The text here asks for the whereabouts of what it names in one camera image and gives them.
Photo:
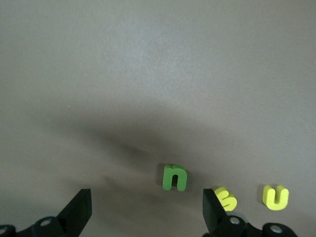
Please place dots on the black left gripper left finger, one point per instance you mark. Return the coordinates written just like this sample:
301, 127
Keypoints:
76, 212

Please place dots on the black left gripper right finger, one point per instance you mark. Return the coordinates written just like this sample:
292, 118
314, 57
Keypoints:
213, 214

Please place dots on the yellow foam letter s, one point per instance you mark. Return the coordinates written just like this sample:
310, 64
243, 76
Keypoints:
228, 198

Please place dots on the yellow foam letter u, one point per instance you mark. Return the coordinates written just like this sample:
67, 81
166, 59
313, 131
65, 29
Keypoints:
269, 200

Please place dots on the green foam letter n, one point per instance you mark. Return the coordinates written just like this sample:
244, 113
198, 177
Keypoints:
169, 177

